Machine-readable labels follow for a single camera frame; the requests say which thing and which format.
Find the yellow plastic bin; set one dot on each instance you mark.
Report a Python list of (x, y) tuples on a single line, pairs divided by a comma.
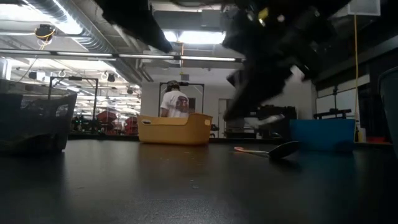
[(174, 133)]

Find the white ceiling box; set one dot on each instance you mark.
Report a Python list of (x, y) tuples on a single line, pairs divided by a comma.
[(367, 7)]

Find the grey-blue plastic bin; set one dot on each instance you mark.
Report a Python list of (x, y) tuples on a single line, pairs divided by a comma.
[(390, 109)]

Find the black desk stand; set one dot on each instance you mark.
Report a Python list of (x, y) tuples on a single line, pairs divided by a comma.
[(332, 112)]

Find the black tripod stand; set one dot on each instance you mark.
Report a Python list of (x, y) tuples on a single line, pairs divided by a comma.
[(335, 96)]

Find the red tool chest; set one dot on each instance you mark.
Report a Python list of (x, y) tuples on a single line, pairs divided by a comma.
[(107, 119)]

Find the whiteboard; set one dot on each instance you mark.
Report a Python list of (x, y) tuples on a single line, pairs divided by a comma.
[(345, 99)]

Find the black cabinet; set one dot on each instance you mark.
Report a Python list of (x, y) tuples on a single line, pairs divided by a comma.
[(289, 124)]

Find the bright blue plastic bin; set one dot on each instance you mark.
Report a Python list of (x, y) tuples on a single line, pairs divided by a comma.
[(323, 135)]

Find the long light bar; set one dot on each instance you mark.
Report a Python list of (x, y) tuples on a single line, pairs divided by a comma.
[(149, 56)]

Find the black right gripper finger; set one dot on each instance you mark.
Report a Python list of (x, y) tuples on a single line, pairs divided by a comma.
[(245, 93), (276, 77)]

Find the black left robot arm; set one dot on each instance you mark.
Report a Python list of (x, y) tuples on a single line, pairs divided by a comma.
[(136, 25)]

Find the black rig frame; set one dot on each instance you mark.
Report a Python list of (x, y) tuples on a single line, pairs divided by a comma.
[(192, 84), (74, 78)]

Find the person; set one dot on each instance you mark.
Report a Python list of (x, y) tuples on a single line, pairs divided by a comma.
[(174, 102)]

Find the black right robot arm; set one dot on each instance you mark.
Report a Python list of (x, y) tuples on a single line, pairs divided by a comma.
[(323, 25)]

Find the silver ventilation duct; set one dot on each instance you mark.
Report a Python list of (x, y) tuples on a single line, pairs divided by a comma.
[(87, 34)]

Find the black shelf unit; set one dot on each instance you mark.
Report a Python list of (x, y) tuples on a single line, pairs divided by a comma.
[(236, 130)]

